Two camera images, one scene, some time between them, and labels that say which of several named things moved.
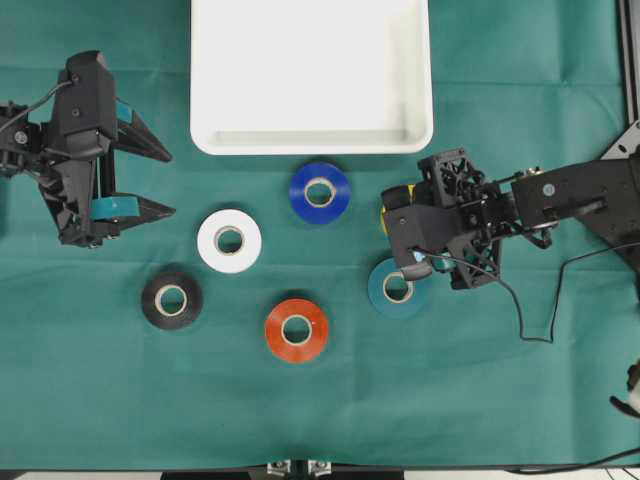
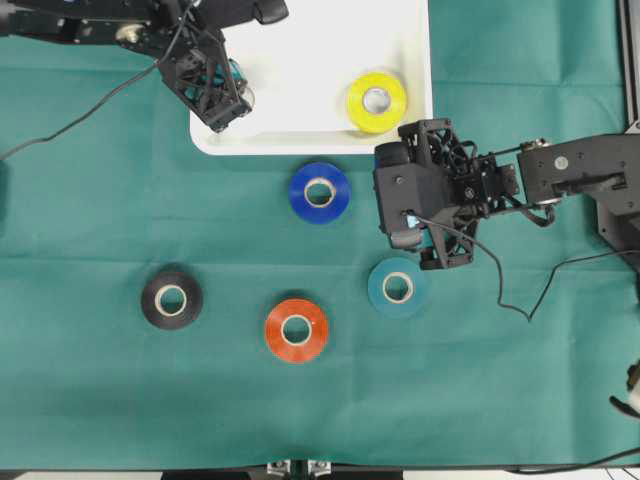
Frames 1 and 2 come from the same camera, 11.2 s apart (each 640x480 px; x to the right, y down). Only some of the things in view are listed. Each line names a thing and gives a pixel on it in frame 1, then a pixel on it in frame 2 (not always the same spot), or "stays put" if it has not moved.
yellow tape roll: [411, 194] -> [380, 122]
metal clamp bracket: [300, 468] stays put
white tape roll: [218, 223] -> [247, 92]
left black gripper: [80, 193] -> [194, 60]
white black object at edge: [631, 406] stays put
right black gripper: [484, 210] -> [478, 185]
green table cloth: [267, 323] stays put
